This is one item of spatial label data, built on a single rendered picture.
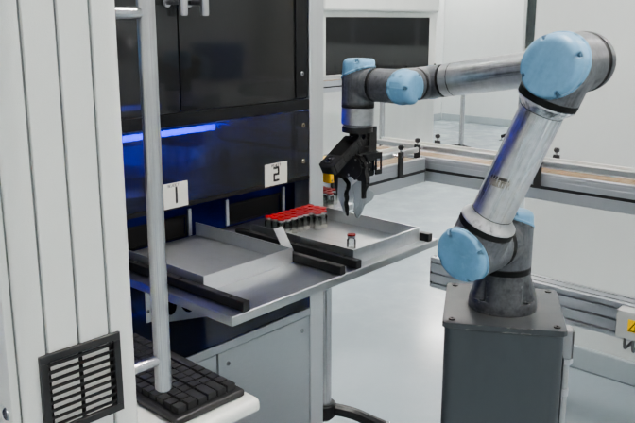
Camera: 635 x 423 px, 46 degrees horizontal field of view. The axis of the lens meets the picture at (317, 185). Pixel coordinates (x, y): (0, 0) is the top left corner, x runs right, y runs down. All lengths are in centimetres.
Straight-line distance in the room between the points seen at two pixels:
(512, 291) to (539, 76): 51
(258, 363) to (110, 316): 110
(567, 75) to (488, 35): 942
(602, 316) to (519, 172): 122
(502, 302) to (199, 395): 73
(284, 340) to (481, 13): 900
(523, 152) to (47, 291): 89
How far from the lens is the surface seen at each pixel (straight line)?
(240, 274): 162
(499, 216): 153
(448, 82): 170
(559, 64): 141
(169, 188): 179
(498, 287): 170
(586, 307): 264
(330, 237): 192
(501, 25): 1072
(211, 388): 130
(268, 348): 215
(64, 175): 99
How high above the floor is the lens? 142
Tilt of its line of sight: 12 degrees down
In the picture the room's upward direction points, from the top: straight up
